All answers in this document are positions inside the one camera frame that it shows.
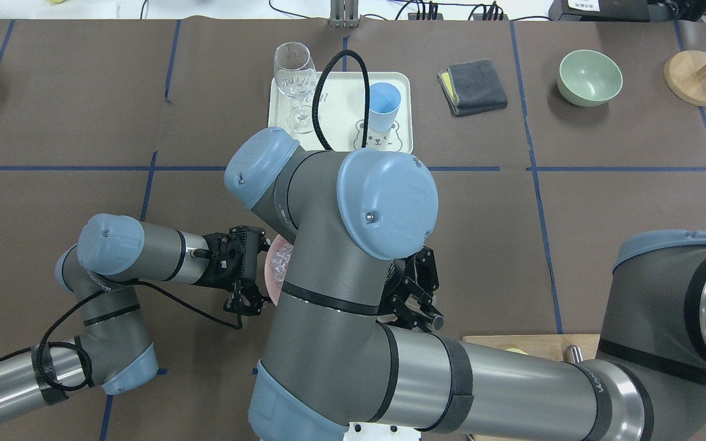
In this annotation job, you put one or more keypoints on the pale green bowl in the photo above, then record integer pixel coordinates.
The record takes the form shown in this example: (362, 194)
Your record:
(588, 78)

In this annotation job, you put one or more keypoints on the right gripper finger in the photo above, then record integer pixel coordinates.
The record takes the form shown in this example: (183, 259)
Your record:
(407, 315)

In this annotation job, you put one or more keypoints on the grey and yellow cloth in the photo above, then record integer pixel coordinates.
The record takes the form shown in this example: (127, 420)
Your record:
(472, 87)

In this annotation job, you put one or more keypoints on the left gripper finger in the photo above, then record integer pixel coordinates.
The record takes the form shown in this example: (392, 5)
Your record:
(247, 302)

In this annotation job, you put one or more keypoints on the clear wine glass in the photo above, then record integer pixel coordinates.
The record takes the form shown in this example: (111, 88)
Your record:
(295, 77)

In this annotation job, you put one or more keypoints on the wooden cup stand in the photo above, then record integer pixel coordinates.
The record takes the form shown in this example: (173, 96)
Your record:
(685, 71)

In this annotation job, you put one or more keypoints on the black power strip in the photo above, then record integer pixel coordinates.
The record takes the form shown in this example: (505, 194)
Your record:
(430, 11)

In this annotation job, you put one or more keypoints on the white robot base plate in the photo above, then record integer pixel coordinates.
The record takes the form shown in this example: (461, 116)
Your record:
(377, 431)

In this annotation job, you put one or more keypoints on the lemon slice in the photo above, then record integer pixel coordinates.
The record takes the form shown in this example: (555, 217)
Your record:
(515, 351)

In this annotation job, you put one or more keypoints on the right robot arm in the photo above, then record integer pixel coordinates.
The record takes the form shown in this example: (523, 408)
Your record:
(329, 363)

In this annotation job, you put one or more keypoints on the aluminium frame post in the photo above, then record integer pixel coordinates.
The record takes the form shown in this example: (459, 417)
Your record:
(344, 14)

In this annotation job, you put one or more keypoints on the pile of clear ice cubes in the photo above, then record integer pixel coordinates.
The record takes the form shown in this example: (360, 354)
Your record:
(280, 263)

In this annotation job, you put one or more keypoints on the steel muddler rod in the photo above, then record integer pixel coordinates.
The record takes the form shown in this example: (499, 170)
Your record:
(573, 354)

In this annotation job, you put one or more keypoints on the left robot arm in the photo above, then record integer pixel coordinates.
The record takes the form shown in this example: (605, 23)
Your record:
(113, 256)

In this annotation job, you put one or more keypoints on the wooden cutting board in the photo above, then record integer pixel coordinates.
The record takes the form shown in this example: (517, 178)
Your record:
(549, 346)

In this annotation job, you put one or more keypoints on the light blue plastic cup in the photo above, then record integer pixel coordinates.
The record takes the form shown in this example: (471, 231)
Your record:
(384, 103)

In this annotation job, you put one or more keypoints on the pink bowl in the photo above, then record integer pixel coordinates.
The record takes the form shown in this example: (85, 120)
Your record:
(273, 291)

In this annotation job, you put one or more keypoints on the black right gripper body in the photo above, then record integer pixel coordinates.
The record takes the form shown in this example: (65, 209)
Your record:
(415, 293)

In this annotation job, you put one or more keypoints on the stainless steel ice scoop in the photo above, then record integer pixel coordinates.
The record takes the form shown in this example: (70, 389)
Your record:
(433, 321)

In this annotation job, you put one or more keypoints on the cream bear serving tray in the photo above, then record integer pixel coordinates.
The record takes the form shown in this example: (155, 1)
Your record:
(341, 114)

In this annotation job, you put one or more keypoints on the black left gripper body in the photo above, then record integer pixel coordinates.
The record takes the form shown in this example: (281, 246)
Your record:
(244, 301)

